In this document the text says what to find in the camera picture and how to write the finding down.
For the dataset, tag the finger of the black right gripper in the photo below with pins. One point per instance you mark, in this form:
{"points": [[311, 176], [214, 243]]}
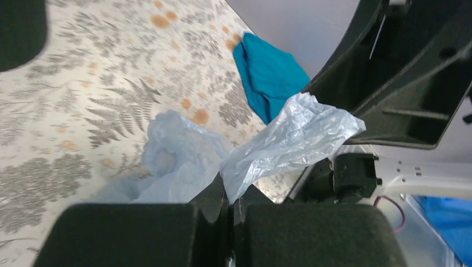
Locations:
{"points": [[404, 69]]}

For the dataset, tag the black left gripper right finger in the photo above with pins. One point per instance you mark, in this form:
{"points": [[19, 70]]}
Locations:
{"points": [[307, 234]]}

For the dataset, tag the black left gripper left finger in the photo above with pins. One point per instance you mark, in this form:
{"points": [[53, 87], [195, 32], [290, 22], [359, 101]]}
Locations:
{"points": [[191, 234]]}

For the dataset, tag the light blue plastic trash bag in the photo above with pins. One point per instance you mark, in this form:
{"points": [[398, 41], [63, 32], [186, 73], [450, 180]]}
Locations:
{"points": [[184, 158]]}

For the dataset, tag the black plastic trash bin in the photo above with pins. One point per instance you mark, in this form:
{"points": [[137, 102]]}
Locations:
{"points": [[23, 31]]}

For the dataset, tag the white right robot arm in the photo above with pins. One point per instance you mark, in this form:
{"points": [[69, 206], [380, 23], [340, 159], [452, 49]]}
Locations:
{"points": [[351, 177]]}

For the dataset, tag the bright blue cloth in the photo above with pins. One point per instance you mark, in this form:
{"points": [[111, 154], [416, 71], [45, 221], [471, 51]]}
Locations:
{"points": [[269, 76]]}

